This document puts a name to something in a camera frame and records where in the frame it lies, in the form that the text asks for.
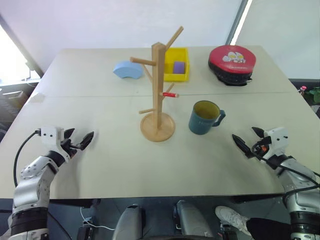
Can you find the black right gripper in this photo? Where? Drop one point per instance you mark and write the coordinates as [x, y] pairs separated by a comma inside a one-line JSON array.
[[261, 148]]

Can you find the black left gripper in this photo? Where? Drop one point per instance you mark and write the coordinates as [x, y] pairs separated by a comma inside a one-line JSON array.
[[67, 146]]

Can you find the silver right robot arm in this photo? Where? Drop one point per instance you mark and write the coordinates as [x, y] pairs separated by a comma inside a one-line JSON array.
[[300, 190]]

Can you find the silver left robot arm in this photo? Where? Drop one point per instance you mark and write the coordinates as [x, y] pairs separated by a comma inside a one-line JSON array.
[[32, 180]]

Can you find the wooden mug tree stand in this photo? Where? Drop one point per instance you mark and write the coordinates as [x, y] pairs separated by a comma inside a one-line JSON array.
[[157, 105]]

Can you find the blue mug yellow inside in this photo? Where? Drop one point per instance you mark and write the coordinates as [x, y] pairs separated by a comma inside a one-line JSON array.
[[200, 122]]

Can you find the pink capped bottle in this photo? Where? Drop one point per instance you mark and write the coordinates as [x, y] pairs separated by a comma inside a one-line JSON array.
[[303, 90]]

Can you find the green plant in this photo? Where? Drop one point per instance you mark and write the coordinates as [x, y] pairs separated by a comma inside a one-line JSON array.
[[314, 95]]

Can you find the white sneaker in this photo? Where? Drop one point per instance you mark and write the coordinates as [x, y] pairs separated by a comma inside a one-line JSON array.
[[231, 217]]

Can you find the light blue arch block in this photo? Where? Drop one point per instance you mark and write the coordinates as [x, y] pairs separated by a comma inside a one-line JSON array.
[[127, 70]]

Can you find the black trouser leg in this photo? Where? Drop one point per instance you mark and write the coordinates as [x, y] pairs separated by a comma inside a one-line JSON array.
[[267, 228]]

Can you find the red marker pen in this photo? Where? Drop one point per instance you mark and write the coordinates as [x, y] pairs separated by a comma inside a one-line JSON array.
[[170, 94]]

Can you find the yellow plastic bin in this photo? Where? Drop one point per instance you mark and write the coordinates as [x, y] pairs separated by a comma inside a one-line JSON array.
[[176, 77]]

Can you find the grey rounded shape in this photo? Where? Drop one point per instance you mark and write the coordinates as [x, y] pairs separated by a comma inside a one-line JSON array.
[[127, 222], [191, 220]]

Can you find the purple block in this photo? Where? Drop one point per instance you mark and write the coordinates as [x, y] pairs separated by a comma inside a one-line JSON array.
[[179, 68]]

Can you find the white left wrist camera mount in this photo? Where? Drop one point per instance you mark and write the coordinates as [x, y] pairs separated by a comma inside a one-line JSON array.
[[51, 136]]

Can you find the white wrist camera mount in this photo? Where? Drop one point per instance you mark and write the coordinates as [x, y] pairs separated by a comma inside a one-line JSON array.
[[51, 136], [277, 141]]

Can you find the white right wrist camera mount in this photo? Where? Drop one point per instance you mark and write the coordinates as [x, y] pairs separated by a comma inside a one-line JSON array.
[[277, 141]]

